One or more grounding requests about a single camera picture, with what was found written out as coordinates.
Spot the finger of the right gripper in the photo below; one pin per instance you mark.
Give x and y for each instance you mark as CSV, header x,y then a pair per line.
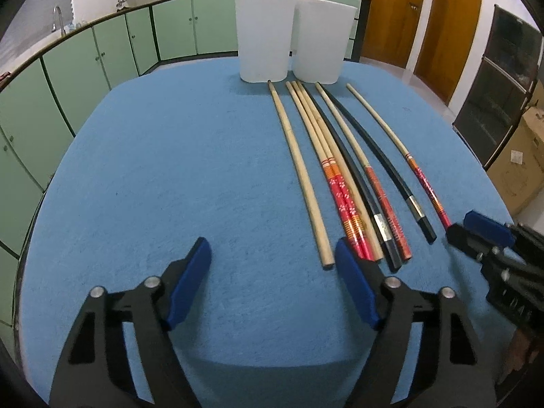
x,y
468,242
495,232

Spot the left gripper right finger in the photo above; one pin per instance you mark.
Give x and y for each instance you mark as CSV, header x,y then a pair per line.
x,y
449,371

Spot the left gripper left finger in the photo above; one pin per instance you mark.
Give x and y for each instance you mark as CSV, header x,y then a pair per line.
x,y
93,369

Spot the black chopstick silver band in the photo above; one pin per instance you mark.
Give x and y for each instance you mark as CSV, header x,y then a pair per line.
x,y
406,192
373,208

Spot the red-handled thin chopstick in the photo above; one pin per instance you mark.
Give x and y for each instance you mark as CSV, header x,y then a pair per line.
x,y
412,163

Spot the red-brown handled chopstick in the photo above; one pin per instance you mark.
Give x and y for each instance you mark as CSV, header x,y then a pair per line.
x,y
401,242

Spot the plain bamboo chopstick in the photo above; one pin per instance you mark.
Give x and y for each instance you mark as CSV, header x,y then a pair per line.
x,y
317,222
328,132

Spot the green lower kitchen cabinets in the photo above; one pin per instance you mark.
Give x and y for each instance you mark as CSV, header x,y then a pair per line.
x,y
47,99

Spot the right hand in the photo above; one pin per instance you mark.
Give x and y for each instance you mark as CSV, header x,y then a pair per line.
x,y
518,352

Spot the cardboard box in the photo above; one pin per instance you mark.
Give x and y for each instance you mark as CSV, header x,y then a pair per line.
x,y
517,173

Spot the black glass cabinet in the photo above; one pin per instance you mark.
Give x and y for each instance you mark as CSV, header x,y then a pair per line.
x,y
501,88

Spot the blue table mat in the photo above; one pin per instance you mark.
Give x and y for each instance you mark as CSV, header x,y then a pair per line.
x,y
193,151

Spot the right wooden door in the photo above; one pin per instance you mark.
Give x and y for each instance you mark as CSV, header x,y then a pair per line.
x,y
447,42

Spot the wooden door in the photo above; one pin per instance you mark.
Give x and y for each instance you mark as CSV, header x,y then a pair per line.
x,y
447,42
390,31

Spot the left wooden door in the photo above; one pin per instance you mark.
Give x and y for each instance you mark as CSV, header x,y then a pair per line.
x,y
390,31

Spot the white utensil holder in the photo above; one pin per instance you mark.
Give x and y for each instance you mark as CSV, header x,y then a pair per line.
x,y
305,37

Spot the chrome sink faucet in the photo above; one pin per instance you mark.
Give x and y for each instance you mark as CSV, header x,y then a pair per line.
x,y
58,24

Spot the small kettle on counter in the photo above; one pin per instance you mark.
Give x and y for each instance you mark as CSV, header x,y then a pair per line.
x,y
120,5

